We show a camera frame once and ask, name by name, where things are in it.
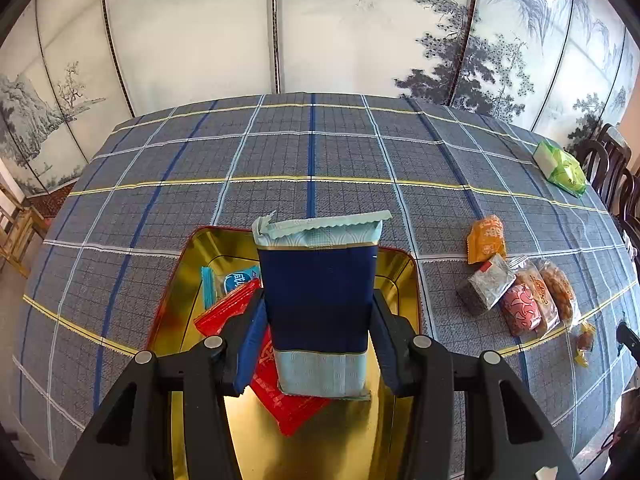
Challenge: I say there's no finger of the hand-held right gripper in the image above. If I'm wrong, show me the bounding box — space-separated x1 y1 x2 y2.
616 322 640 356

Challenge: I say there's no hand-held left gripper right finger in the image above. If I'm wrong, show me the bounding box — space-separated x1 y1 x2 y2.
370 290 583 480

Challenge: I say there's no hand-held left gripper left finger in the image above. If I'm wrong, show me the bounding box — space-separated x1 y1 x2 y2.
60 287 268 480

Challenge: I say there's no small yellow candy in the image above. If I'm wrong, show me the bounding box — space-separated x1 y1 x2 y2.
575 321 597 367

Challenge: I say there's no navy blue snack packet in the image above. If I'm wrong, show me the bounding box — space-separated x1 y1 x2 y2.
251 210 392 402

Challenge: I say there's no red and gold tin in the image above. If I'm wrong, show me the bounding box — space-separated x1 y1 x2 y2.
145 226 425 480

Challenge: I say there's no clear fried snack packet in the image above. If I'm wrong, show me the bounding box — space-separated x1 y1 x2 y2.
515 260 561 333
535 258 581 328

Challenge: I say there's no pink patterned snack packet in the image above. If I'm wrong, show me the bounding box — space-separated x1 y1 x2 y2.
500 282 548 337

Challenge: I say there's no dark clear snack packet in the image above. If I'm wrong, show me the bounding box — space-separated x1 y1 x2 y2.
457 254 516 316

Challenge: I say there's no light blue snack packet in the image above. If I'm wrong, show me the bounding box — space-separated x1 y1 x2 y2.
201 265 262 311

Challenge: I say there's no red snack packet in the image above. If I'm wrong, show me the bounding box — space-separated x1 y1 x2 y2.
194 277 331 437

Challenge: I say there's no orange snack packet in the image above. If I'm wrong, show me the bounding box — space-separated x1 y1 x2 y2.
466 214 507 265

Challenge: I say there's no dark wooden chair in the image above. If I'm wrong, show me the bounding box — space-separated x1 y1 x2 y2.
575 122 640 256

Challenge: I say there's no green tissue pack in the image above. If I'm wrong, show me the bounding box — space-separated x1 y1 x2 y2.
532 140 587 197

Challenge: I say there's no blue checked tablecloth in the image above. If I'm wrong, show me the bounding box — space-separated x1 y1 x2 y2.
12 92 638 480

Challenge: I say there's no wooden stool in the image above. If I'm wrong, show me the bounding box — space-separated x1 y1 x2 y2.
0 185 48 278

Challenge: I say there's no painted folding screen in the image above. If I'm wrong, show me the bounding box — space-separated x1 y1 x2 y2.
0 0 640 196

